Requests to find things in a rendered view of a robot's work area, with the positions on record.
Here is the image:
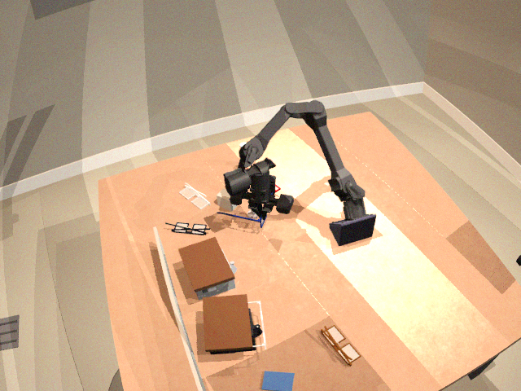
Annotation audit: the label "black rectangular glasses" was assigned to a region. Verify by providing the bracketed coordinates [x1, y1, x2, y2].
[165, 222, 210, 235]

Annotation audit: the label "brown flat slab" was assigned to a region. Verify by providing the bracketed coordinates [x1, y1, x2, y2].
[202, 294, 263, 354]

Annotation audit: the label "beige block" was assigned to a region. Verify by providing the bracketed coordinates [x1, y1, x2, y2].
[216, 188, 238, 212]

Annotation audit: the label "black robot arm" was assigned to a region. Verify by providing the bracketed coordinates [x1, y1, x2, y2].
[222, 99, 369, 221]

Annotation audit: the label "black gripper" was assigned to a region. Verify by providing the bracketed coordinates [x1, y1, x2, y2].
[230, 179, 294, 220]

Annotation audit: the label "beige flat panel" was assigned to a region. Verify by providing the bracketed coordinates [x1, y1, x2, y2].
[153, 226, 206, 391]

